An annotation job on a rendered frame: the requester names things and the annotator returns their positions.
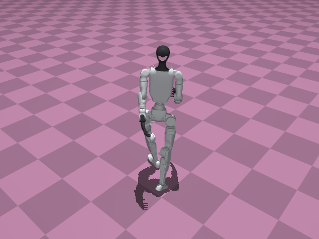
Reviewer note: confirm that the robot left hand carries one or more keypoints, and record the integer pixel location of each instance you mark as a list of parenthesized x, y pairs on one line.
[(142, 121)]

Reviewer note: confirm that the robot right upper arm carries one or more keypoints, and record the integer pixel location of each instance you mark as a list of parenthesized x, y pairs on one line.
[(178, 85)]

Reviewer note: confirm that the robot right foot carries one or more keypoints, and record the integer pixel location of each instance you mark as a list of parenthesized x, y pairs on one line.
[(160, 187)]

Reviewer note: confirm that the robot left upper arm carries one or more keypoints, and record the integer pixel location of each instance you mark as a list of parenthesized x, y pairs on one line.
[(144, 82)]

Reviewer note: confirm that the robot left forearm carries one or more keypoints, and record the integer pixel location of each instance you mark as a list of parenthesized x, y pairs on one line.
[(142, 105)]

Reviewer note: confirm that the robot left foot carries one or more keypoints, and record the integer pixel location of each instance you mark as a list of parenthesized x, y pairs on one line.
[(156, 164)]

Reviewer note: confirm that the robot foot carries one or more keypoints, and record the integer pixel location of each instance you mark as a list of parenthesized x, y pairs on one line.
[(160, 187), (156, 164)]

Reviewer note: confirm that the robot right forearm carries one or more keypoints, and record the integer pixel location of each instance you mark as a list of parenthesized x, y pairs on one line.
[(177, 102)]

